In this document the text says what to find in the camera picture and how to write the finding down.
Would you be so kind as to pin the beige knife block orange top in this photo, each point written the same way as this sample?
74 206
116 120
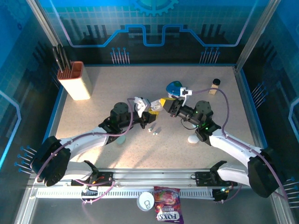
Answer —
76 86

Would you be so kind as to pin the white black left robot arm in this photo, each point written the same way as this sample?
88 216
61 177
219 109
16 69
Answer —
84 140

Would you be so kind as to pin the yogurt cup blue lid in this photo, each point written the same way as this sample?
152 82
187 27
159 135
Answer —
173 86

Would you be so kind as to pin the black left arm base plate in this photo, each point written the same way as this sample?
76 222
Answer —
106 175

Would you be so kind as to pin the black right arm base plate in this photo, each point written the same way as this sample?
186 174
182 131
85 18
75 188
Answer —
202 178

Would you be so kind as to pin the purple candy bag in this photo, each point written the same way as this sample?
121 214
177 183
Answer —
167 203

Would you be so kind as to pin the white oval earbud case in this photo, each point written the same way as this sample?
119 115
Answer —
192 139

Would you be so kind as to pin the aluminium frame post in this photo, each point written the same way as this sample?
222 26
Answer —
39 21
257 35

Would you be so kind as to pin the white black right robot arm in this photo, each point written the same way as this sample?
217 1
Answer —
236 147

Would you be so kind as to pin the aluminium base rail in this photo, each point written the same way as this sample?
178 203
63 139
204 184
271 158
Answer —
151 173

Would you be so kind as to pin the white pull-tab can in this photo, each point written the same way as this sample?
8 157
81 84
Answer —
145 201

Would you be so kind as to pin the pale mint earbud case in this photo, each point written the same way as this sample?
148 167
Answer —
121 140

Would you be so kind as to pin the small beige bottle black cap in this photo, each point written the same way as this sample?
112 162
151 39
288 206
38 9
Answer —
214 87

